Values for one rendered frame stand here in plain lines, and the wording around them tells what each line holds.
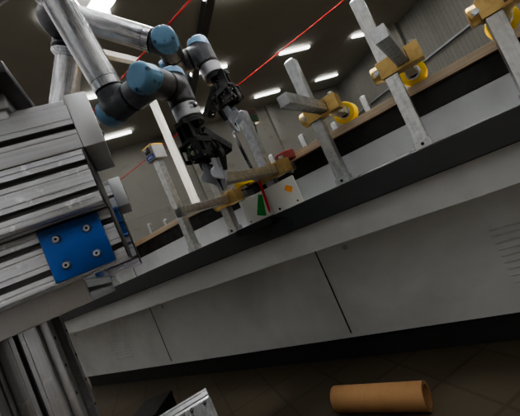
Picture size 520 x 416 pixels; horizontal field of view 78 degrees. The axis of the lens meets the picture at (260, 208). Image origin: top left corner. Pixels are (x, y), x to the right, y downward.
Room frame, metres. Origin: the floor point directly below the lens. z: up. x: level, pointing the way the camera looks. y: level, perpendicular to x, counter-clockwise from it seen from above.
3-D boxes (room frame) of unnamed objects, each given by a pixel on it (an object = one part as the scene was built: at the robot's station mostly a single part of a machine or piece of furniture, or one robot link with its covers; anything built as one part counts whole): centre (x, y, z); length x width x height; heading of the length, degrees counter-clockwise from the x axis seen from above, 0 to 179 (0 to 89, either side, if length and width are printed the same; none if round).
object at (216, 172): (0.87, 0.07, 0.86); 0.06 x 0.03 x 0.09; 146
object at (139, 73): (0.80, 0.13, 1.12); 0.11 x 0.11 x 0.08; 67
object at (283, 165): (1.18, -0.10, 0.85); 0.13 x 0.06 x 0.05; 56
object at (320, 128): (1.05, -0.29, 0.91); 0.03 x 0.03 x 0.48; 56
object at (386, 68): (0.90, -0.51, 0.95); 0.13 x 0.06 x 0.05; 56
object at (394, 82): (0.91, -0.49, 0.93); 0.03 x 0.03 x 0.48; 56
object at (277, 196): (1.18, -0.04, 0.75); 0.26 x 0.01 x 0.10; 56
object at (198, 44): (1.12, -0.03, 1.33); 0.09 x 0.08 x 0.11; 92
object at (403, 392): (1.06, -0.10, 0.04); 0.30 x 0.08 x 0.08; 56
